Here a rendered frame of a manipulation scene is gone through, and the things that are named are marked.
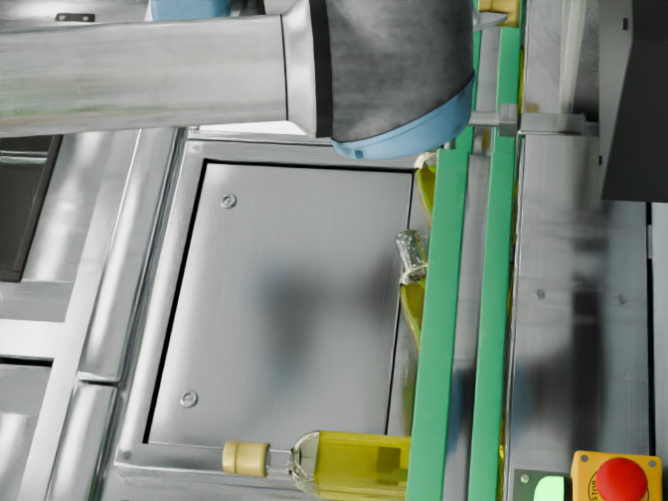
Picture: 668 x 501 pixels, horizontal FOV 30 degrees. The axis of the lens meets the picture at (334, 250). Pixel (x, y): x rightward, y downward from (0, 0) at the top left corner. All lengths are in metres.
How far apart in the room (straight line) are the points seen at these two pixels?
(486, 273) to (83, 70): 0.46
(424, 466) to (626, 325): 0.23
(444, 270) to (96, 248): 0.58
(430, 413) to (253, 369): 0.38
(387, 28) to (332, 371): 0.61
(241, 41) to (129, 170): 0.72
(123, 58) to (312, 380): 0.61
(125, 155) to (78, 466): 0.46
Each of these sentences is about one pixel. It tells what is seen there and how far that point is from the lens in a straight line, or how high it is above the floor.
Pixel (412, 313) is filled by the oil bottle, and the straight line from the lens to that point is 1.33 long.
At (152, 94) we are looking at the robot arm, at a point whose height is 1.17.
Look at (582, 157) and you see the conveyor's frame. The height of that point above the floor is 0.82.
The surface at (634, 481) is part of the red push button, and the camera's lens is 1.01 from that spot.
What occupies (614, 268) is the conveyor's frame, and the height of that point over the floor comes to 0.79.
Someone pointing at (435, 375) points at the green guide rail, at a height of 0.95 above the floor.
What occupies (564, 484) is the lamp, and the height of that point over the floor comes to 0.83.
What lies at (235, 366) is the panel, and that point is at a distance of 1.49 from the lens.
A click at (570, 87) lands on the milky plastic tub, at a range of 1.32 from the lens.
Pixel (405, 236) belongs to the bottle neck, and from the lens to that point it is 1.40.
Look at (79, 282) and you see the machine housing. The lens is 1.63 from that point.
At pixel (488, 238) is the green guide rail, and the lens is 1.25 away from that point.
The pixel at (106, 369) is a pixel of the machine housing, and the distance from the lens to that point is 1.53.
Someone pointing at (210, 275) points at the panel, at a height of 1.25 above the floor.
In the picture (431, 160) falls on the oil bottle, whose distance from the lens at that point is 1.44.
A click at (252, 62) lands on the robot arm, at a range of 0.97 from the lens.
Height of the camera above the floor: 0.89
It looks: 8 degrees up
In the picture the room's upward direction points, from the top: 87 degrees counter-clockwise
